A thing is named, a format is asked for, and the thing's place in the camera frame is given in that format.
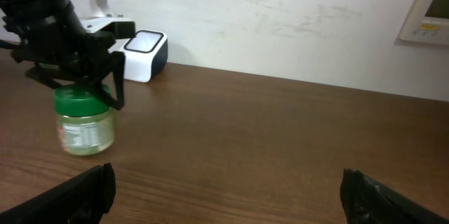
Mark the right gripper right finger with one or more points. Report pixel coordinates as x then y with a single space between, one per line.
367 201

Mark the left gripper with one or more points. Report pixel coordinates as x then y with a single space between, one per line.
82 58

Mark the green lid glass jar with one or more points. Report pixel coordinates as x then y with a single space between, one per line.
85 125

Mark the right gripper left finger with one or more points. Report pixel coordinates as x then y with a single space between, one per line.
84 198

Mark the wall thermostat panel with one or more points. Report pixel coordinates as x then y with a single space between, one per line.
427 23

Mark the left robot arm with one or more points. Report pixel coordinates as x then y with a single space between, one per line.
59 14

